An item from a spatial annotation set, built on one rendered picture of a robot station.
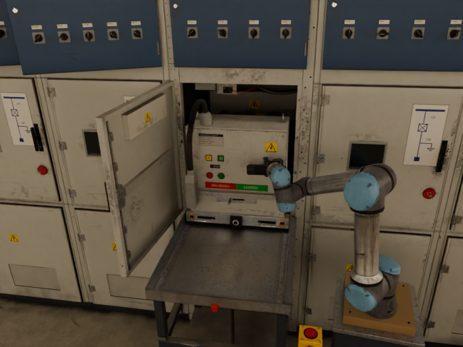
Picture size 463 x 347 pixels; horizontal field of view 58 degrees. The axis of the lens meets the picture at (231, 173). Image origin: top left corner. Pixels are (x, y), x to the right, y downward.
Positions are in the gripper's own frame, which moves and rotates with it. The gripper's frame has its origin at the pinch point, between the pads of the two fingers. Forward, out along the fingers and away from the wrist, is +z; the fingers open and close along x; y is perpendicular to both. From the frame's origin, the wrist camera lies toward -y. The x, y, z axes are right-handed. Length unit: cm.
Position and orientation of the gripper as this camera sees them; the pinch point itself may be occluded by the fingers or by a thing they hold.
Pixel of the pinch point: (262, 164)
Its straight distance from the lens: 200.9
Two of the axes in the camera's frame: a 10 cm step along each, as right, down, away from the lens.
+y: 10.0, -0.6, 0.8
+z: -0.9, -1.8, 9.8
